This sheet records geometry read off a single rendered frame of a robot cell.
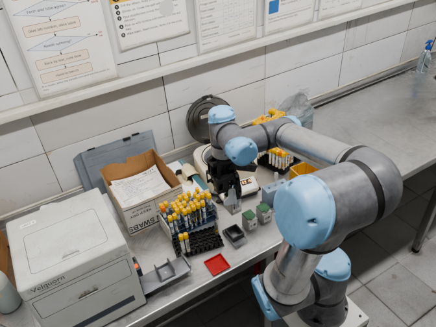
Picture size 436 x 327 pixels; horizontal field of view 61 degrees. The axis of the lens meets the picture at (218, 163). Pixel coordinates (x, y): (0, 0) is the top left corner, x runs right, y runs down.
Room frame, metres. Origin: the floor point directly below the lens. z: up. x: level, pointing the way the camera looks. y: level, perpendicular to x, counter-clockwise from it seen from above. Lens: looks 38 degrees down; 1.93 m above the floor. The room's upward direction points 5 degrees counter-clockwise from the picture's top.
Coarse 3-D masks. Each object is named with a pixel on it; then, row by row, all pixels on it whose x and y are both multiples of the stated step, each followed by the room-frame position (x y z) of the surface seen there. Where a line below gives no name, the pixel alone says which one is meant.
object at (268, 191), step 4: (280, 180) 1.09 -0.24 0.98; (284, 180) 1.08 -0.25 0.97; (268, 184) 1.07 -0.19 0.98; (272, 184) 1.07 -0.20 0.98; (276, 184) 1.07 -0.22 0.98; (280, 184) 1.06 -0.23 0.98; (264, 188) 1.05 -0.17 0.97; (268, 188) 1.05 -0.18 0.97; (272, 188) 1.05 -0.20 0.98; (276, 188) 1.04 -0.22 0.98; (264, 192) 1.04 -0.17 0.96; (268, 192) 1.03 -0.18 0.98; (272, 192) 1.03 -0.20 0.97; (264, 196) 1.04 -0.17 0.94; (268, 196) 1.02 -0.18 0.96; (272, 196) 1.03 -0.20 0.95; (264, 200) 1.04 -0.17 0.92; (268, 200) 1.03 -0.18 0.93; (272, 200) 1.03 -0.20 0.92; (268, 204) 1.03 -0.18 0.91; (272, 204) 1.03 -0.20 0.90; (272, 208) 1.03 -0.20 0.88
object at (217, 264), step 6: (210, 258) 0.81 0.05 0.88; (216, 258) 0.82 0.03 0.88; (222, 258) 0.81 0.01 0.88; (210, 264) 0.79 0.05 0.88; (216, 264) 0.79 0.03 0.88; (222, 264) 0.79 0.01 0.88; (228, 264) 0.78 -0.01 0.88; (210, 270) 0.77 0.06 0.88; (216, 270) 0.77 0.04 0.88; (222, 270) 0.76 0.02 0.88
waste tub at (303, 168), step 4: (300, 164) 1.18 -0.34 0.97; (304, 164) 1.19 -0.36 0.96; (308, 164) 1.20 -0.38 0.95; (292, 168) 1.16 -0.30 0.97; (296, 168) 1.17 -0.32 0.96; (300, 168) 1.18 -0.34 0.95; (304, 168) 1.19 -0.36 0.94; (308, 168) 1.20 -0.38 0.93; (312, 168) 1.21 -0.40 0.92; (292, 172) 1.15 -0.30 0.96; (296, 172) 1.17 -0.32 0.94; (300, 172) 1.18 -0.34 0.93; (304, 172) 1.19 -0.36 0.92; (308, 172) 1.20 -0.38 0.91; (312, 172) 1.21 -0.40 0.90; (292, 176) 1.14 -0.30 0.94
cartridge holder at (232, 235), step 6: (228, 228) 0.92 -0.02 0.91; (234, 228) 0.93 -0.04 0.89; (240, 228) 0.91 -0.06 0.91; (228, 234) 0.90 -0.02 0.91; (234, 234) 0.91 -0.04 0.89; (240, 234) 0.89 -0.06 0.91; (234, 240) 0.87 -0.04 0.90; (240, 240) 0.88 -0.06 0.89; (246, 240) 0.88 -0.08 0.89; (234, 246) 0.86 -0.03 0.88
